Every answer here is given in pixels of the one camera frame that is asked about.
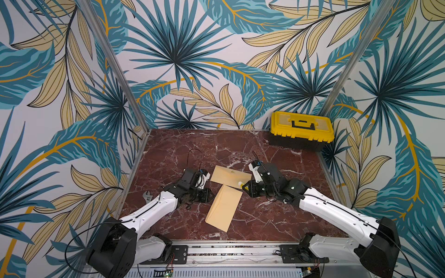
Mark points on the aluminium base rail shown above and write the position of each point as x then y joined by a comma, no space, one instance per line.
239,259

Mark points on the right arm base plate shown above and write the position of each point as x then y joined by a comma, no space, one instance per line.
296,254

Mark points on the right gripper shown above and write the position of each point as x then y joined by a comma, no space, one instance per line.
252,186

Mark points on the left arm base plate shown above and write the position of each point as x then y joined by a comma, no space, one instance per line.
176,254

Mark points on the yellow black toolbox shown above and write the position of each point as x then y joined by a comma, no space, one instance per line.
300,131

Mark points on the orange handled wrench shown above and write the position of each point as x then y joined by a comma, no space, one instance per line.
147,197

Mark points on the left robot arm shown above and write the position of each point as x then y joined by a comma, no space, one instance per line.
118,245

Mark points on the yellow glue stick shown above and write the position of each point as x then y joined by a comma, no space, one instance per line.
243,186

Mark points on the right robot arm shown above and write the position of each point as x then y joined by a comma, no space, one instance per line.
372,242

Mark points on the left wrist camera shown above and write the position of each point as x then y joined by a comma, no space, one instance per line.
203,177

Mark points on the manila envelope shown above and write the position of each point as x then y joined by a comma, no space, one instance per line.
230,177
223,208

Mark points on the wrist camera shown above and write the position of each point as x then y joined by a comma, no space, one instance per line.
254,167
203,177

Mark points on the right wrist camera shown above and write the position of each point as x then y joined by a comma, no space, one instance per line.
254,167

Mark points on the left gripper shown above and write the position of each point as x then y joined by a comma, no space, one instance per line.
205,198

